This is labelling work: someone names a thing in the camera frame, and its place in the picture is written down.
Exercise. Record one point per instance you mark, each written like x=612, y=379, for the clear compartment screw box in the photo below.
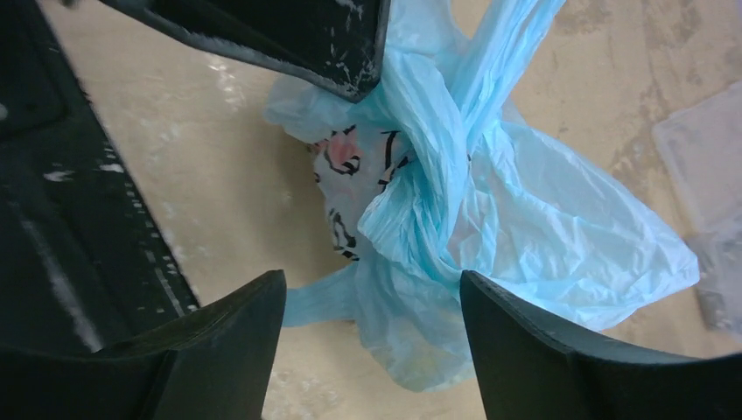
x=701, y=149

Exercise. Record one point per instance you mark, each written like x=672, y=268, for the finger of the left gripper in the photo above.
x=335, y=45

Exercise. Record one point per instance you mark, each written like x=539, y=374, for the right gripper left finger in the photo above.
x=214, y=363

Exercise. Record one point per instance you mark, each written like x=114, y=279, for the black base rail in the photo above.
x=83, y=262

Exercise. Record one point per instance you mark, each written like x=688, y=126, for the light blue plastic bag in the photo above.
x=435, y=173

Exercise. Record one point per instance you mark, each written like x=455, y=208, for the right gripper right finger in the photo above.
x=533, y=364

